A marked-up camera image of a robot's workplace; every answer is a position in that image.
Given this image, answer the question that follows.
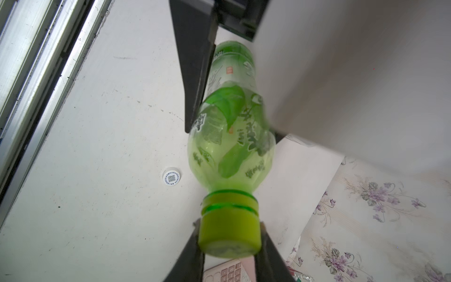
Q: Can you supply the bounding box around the green bottle cap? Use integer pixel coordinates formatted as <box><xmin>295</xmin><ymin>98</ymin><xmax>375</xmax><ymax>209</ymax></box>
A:
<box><xmin>198</xmin><ymin>207</ymin><xmax>262</xmax><ymax>259</ymax></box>

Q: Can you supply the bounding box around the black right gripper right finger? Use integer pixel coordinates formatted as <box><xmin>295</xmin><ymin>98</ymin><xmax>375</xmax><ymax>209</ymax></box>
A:
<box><xmin>254</xmin><ymin>222</ymin><xmax>295</xmax><ymax>282</ymax></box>

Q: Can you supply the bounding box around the white bottle cap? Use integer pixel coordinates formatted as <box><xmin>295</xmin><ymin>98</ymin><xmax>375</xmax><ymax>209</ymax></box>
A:
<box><xmin>162</xmin><ymin>167</ymin><xmax>182</xmax><ymax>186</ymax></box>

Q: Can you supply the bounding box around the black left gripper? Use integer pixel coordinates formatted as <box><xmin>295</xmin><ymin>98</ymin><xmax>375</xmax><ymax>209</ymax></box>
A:
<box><xmin>169</xmin><ymin>0</ymin><xmax>270</xmax><ymax>133</ymax></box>

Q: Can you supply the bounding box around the green plastic bottle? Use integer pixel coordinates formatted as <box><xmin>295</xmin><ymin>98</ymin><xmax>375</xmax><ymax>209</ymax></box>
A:
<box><xmin>187</xmin><ymin>40</ymin><xmax>277</xmax><ymax>216</ymax></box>

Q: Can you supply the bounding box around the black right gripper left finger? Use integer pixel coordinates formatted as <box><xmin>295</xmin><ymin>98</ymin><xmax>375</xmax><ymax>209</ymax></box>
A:
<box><xmin>164</xmin><ymin>218</ymin><xmax>205</xmax><ymax>282</ymax></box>

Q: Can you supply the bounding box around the pink calculator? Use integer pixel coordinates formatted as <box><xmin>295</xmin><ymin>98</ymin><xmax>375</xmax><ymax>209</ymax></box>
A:
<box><xmin>202</xmin><ymin>257</ymin><xmax>257</xmax><ymax>282</ymax></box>

